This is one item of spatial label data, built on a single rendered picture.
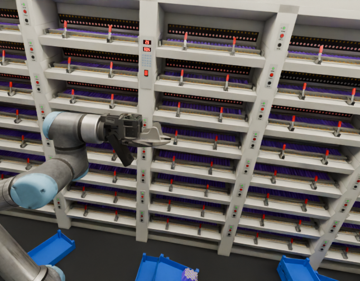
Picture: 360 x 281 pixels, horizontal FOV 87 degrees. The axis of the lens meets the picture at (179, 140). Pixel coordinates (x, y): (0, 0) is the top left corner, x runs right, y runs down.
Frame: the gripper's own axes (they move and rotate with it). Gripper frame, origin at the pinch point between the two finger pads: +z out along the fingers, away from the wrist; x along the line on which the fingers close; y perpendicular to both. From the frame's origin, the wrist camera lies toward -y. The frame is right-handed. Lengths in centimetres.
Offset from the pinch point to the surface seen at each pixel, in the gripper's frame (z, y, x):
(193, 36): 5, 39, 78
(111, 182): -47, -65, 64
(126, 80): -33, 11, 63
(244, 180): 49, -48, 58
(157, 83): -14, 11, 63
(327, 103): 84, 8, 57
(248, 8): 31, 51, 60
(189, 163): 11, -44, 67
